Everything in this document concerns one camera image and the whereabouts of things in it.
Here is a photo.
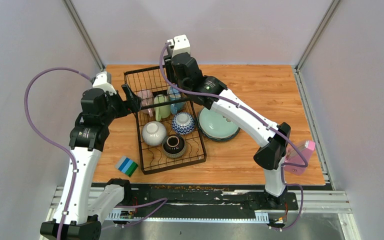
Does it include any pink ceramic mug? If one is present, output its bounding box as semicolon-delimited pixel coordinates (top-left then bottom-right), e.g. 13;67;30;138
137;89;154;117

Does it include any light green mug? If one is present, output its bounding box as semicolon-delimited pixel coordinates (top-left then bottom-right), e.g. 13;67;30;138
153;94;171;122

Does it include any white ribbed bowl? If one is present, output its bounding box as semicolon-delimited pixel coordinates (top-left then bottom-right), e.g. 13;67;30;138
141;121;168;147

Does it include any white black bowl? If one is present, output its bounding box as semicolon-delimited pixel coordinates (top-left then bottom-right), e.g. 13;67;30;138
171;112;195;135

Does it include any dark brown speckled bowl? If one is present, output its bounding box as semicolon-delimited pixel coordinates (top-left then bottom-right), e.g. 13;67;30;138
161;134;187;159

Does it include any light blue scalloped plate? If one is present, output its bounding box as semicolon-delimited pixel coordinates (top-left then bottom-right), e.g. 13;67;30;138
197;107;241;142

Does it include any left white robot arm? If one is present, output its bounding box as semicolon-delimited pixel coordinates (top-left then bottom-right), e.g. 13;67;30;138
40;84;141;240

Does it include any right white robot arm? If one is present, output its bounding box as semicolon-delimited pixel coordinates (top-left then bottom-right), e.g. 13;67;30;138
159;52;291;209

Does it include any blue green striped sponge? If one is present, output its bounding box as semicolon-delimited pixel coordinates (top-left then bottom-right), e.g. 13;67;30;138
114;156;139;177

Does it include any pink box with mirror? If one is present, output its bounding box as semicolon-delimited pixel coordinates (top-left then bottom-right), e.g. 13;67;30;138
284;140;316;176

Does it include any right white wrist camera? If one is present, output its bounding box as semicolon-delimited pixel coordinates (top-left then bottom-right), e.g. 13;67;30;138
166;34;191;57

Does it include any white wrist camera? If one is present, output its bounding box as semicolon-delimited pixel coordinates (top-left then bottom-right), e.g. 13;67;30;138
166;34;191;57
92;71;117;96

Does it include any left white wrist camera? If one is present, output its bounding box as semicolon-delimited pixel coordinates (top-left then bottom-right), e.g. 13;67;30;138
92;71;117;96

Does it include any black wire dish rack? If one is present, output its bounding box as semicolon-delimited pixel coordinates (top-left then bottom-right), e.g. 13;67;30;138
124;66;207;175

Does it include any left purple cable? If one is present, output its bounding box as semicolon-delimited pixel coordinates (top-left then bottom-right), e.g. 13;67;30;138
23;67;168;240

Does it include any purple cable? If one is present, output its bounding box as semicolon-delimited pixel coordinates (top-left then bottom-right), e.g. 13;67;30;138
23;67;168;240
159;41;309;232

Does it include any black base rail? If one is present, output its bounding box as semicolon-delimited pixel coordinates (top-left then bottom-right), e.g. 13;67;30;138
51;182;352;229

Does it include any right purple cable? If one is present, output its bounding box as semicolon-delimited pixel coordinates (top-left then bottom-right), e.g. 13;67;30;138
159;41;309;232

